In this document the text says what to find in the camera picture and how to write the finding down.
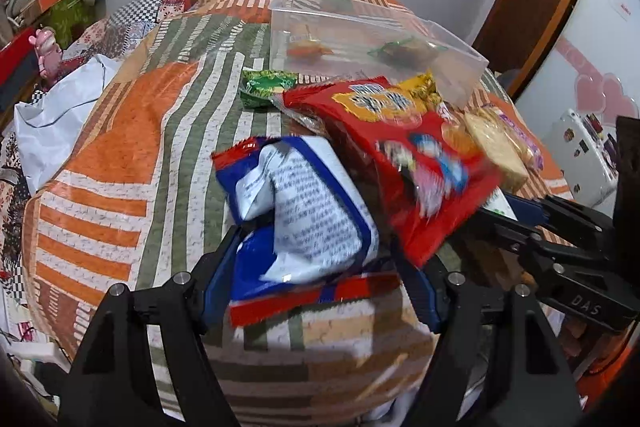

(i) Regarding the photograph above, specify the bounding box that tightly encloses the cracker block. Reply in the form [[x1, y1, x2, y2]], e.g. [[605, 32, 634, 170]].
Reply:
[[463, 112, 528, 194]]

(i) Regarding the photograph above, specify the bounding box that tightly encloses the red snack bag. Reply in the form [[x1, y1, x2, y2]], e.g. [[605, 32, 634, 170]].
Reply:
[[282, 77, 500, 268]]

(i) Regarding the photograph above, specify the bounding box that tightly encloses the blue white snack bag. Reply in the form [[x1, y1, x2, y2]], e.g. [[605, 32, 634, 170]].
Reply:
[[212, 135, 399, 327]]

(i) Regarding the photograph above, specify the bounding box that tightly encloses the white appliance with stickers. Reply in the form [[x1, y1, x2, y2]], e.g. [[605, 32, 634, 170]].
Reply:
[[542, 108, 617, 208]]

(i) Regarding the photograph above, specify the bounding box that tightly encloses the purple wrapped snack bar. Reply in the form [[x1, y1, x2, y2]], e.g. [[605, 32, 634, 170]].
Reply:
[[482, 104, 544, 171]]

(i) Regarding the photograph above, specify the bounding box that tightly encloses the patchwork striped quilt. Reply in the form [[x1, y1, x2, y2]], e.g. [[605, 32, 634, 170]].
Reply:
[[22, 0, 576, 427]]

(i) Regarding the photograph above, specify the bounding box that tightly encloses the yellow snack packet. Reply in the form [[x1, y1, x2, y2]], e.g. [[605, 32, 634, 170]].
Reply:
[[398, 70, 442, 110]]

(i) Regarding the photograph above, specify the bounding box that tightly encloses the white plastic bag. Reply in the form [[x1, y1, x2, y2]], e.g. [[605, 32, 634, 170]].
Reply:
[[14, 54, 122, 195]]

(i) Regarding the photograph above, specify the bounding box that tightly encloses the green candy packet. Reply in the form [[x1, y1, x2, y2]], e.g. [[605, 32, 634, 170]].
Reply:
[[239, 69, 298, 109]]

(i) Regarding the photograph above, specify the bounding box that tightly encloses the pink plush toy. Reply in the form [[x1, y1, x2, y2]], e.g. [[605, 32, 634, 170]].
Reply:
[[28, 27, 63, 82]]

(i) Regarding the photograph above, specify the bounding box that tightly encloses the clear plastic storage bin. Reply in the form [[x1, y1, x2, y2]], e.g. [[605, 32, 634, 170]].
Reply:
[[269, 0, 488, 106]]

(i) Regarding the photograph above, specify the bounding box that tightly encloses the red box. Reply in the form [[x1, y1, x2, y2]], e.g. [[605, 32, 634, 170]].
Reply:
[[0, 26, 36, 86]]

